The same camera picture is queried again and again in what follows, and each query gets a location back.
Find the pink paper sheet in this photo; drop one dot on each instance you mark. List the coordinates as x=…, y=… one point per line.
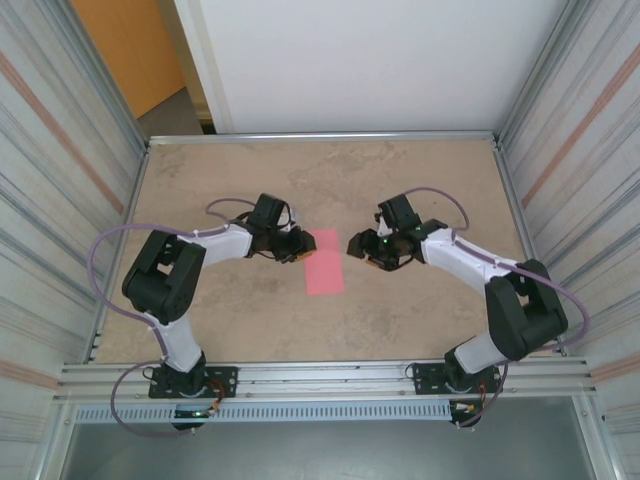
x=325, y=270

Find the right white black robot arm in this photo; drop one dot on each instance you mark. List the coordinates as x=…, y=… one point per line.
x=525, y=310

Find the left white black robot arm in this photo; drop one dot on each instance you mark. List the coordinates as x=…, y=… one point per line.
x=165, y=280

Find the corrugated translucent side panel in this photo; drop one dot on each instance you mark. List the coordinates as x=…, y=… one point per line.
x=590, y=200
x=50, y=200

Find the grey metal bottom panel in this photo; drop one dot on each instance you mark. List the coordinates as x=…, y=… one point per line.
x=325, y=455

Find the orange door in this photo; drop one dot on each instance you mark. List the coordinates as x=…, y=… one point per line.
x=130, y=50

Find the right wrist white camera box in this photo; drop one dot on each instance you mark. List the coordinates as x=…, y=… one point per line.
x=382, y=227

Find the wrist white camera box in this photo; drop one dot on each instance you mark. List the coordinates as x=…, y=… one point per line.
x=295, y=214
x=382, y=227

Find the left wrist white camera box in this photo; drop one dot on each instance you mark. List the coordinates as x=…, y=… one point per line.
x=295, y=214

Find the long aluminium table edge rail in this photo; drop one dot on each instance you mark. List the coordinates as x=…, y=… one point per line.
x=325, y=136

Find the wide aluminium mounting rail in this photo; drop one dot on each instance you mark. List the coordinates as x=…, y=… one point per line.
x=325, y=372

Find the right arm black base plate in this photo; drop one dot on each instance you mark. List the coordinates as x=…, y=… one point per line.
x=425, y=382

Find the short aluminium table edge rail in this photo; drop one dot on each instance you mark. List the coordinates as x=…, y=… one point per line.
x=140, y=175
x=506, y=175

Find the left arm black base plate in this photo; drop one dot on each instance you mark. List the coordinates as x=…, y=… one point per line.
x=225, y=380

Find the white door frame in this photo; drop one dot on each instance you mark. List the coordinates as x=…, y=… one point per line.
x=210, y=75

